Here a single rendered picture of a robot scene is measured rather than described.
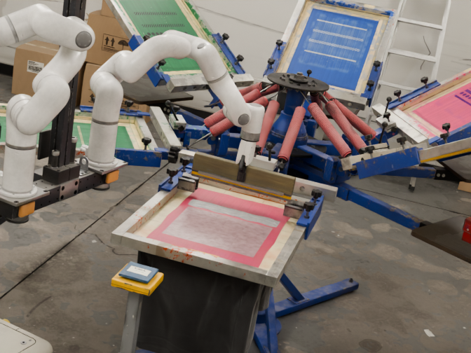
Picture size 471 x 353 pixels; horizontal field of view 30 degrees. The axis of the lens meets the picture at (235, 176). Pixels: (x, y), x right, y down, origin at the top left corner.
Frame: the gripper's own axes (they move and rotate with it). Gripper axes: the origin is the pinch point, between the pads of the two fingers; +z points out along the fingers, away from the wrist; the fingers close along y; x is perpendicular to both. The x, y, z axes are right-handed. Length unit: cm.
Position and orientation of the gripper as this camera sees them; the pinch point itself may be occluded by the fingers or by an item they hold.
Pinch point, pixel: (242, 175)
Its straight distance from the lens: 340.9
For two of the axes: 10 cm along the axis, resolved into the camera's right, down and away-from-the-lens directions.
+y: -2.7, 2.8, -9.2
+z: -1.7, 9.3, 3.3
